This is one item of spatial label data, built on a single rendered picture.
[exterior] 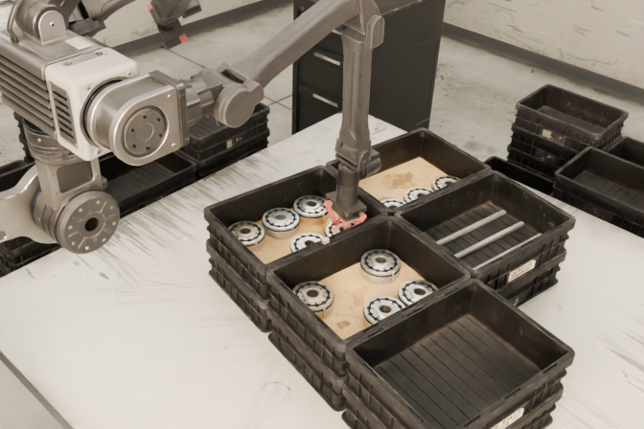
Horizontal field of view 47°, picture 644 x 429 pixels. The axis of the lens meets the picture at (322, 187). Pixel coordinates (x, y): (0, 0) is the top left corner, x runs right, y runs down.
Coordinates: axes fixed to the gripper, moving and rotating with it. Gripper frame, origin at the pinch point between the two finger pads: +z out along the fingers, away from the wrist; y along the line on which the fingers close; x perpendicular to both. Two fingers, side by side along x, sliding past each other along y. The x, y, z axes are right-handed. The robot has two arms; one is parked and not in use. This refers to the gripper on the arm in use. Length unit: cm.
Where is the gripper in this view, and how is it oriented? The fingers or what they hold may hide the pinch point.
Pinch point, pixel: (343, 228)
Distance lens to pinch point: 198.1
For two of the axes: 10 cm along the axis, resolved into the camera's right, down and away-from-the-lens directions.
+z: -0.7, 8.4, 5.3
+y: -5.3, -4.9, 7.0
